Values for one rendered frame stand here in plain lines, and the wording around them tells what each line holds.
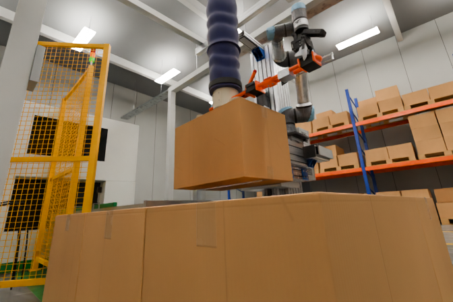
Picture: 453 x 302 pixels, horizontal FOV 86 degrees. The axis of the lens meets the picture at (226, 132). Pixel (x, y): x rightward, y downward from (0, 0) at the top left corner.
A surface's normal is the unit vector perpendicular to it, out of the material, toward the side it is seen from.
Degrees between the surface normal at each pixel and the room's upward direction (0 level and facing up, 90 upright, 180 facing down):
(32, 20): 90
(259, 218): 90
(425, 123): 90
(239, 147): 90
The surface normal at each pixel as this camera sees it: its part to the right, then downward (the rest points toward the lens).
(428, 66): -0.67, -0.20
